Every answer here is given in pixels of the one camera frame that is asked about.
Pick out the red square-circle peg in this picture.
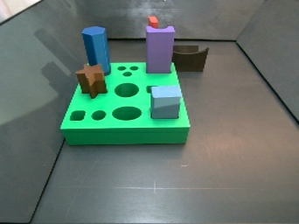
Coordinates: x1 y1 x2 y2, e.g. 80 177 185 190
148 16 159 29

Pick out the green shape sorter board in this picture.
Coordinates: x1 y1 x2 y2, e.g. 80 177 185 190
60 62 191 145

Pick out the light blue cube block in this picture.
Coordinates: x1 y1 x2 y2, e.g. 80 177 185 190
151 86 183 119

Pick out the brown star peg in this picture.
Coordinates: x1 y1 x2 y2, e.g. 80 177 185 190
76 65 108 99

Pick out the black curved holder stand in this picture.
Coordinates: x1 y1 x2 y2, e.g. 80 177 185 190
172 45 209 72

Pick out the purple tall notched block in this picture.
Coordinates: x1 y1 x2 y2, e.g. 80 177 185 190
145 26 175 74

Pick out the blue hexagonal prism peg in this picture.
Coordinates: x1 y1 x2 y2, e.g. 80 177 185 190
81 26 111 75

